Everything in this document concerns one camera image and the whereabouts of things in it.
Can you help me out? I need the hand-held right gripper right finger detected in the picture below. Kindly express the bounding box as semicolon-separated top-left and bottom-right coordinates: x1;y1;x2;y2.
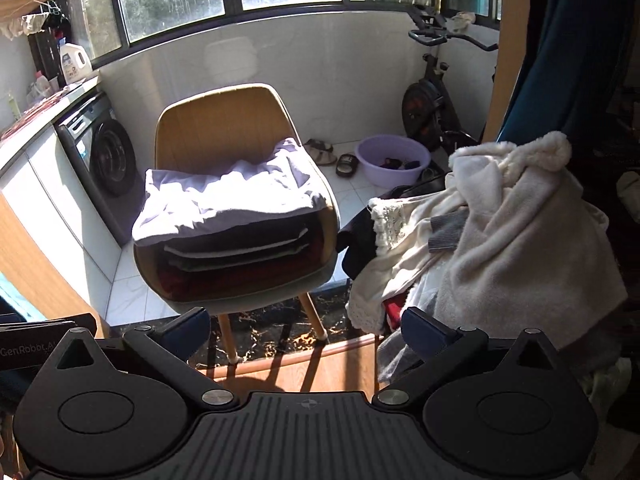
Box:
372;306;551;408

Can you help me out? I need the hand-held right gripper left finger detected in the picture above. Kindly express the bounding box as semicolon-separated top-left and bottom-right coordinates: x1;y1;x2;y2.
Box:
47;306;241;410

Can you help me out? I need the lilac pajama top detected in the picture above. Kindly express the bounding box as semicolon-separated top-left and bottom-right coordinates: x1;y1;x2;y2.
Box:
131;137;328;247

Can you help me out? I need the stack of folded clothes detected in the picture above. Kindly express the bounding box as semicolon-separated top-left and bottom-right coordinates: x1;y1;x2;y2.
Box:
155;210;326;301

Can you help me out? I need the red garment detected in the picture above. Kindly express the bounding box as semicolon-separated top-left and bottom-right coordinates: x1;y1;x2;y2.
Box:
382;295;411;331

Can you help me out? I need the white lace-trimmed garment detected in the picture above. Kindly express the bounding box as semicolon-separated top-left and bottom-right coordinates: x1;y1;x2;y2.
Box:
347;195;471;336

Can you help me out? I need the cream fleece garment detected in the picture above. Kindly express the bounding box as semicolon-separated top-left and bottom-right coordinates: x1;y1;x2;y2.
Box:
435;132;628;356

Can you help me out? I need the white counter cabinet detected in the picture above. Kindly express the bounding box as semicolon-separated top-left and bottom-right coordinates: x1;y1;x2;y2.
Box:
0;77;121;321

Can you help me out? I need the purple plastic basin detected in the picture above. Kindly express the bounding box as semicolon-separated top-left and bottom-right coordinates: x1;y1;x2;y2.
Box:
355;135;432;187

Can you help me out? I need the black washing machine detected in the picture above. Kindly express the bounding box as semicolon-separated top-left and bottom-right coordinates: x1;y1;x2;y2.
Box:
55;91;138;246

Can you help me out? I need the wooden chair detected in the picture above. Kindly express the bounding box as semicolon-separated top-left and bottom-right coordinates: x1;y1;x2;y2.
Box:
134;82;342;363

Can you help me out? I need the black exercise bike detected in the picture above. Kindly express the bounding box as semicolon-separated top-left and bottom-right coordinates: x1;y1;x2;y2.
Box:
400;4;501;161

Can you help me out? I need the white detergent bottle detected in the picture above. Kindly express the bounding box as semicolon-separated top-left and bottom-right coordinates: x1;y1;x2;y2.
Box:
60;42;93;86

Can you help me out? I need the teal curtain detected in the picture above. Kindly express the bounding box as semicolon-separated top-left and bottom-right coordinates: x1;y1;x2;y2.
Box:
497;0;640;146

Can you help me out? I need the hanging laundry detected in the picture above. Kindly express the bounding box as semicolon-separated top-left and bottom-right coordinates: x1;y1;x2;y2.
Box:
0;2;71;41

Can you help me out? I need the black framed window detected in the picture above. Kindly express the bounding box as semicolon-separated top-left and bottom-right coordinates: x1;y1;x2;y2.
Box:
55;0;503;68

